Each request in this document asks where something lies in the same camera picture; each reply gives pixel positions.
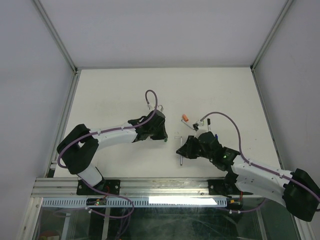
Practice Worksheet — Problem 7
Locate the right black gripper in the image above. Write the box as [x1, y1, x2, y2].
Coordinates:
[176, 135, 214, 161]

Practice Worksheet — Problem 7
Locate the white pen dark green end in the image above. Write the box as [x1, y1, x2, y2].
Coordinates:
[179, 135, 184, 166]

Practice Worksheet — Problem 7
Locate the white pen black end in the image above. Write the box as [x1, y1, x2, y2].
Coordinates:
[206, 118, 211, 132]

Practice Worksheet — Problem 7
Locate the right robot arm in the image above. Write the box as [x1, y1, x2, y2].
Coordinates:
[176, 132, 320, 222]

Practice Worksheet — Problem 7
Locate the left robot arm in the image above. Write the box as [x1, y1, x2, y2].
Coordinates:
[56, 110, 168, 195]

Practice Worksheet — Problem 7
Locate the orange pen cap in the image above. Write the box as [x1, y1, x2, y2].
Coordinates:
[182, 114, 189, 122]

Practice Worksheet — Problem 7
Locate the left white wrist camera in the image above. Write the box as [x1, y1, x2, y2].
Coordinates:
[156, 104, 164, 113]

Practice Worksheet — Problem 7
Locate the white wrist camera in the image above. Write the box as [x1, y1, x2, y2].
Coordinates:
[156, 104, 164, 113]
[192, 120, 204, 131]

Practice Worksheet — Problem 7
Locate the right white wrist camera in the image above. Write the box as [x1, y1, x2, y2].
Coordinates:
[192, 120, 204, 131]

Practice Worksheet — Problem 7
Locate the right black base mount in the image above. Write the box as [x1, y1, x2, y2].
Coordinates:
[207, 179, 233, 197]

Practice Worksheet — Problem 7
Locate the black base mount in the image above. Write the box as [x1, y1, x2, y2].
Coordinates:
[207, 179, 233, 197]
[76, 179, 121, 196]

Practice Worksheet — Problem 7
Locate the white slotted cable duct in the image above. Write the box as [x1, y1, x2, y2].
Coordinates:
[42, 196, 227, 208]

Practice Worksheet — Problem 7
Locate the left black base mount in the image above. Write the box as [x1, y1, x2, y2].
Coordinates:
[76, 179, 121, 196]

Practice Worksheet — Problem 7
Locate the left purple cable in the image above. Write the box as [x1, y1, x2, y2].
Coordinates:
[57, 89, 158, 198]

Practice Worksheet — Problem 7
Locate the purple cable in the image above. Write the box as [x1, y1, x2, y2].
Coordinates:
[199, 111, 320, 203]
[57, 89, 158, 198]

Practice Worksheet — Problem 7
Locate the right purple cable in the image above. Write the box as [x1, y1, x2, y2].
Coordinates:
[199, 111, 320, 203]

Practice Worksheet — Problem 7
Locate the aluminium mounting rail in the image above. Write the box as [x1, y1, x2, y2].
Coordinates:
[31, 176, 301, 198]

